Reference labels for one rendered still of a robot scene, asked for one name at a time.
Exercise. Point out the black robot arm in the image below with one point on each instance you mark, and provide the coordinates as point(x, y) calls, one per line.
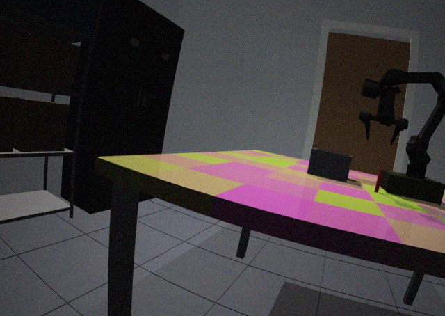
point(418, 144)

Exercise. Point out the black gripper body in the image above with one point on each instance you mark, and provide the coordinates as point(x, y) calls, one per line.
point(385, 110)

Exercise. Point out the red peg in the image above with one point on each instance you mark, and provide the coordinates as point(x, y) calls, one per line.
point(378, 181)

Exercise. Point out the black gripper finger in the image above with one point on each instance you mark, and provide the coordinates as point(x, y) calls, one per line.
point(396, 131)
point(367, 127)

